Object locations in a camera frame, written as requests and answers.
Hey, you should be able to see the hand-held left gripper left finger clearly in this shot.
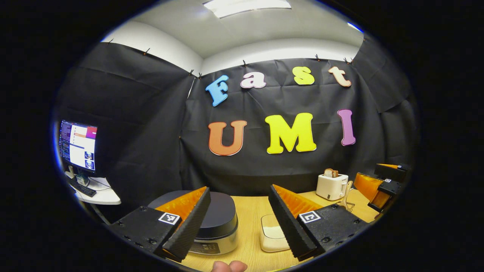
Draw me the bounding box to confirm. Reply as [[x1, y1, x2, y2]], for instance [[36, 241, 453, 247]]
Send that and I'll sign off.
[[110, 186, 211, 263]]

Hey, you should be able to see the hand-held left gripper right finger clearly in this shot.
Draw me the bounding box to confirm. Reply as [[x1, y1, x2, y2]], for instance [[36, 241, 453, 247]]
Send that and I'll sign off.
[[268, 184, 369, 262]]

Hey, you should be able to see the wooden spoon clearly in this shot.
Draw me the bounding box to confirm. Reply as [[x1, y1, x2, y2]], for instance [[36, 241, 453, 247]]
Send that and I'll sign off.
[[341, 180, 354, 207]]

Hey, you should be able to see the white rice container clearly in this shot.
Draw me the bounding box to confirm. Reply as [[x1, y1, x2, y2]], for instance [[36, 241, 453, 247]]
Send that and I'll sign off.
[[259, 213, 291, 253]]

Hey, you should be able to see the black silver rice cooker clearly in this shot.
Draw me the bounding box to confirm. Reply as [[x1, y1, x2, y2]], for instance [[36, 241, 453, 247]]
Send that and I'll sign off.
[[147, 190, 239, 255]]

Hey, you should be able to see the white toaster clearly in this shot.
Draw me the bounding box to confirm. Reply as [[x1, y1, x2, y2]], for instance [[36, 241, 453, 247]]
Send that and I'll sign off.
[[316, 173, 349, 201]]

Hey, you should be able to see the white side table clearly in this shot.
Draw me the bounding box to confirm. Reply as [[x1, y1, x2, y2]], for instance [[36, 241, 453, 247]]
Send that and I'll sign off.
[[66, 176, 121, 225]]

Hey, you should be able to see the black backdrop cloth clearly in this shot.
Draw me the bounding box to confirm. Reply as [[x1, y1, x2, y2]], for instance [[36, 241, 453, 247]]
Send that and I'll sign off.
[[55, 36, 418, 223]]

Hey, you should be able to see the black keyboard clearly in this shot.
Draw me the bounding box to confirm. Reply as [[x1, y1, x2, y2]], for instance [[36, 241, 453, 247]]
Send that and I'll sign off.
[[67, 178, 97, 198]]

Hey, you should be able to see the computer monitor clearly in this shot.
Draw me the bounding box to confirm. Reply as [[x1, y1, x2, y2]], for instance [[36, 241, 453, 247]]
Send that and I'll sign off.
[[58, 120, 98, 174]]

